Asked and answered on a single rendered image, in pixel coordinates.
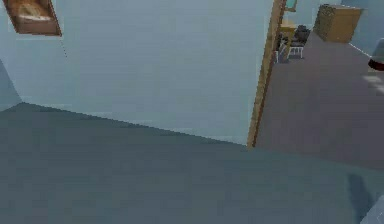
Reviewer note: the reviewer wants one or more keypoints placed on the white chair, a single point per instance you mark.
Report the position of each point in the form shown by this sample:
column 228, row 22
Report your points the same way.
column 296, row 50

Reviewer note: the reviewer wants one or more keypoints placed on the teal framed wall picture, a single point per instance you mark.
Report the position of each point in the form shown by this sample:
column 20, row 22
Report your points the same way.
column 290, row 4

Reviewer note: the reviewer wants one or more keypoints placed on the dark red rounded object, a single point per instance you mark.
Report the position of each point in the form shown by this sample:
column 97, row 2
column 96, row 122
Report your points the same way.
column 376, row 64

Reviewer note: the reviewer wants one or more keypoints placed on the wooden door frame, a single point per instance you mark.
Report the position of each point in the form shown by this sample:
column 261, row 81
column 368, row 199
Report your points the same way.
column 266, row 71

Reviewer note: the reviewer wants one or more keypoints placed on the brown framed wall picture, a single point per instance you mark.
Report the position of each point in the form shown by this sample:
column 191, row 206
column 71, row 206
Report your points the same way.
column 33, row 18

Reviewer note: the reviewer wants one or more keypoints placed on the tan wooden cupboard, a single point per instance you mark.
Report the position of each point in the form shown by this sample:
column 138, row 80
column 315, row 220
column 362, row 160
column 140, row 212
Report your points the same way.
column 337, row 23

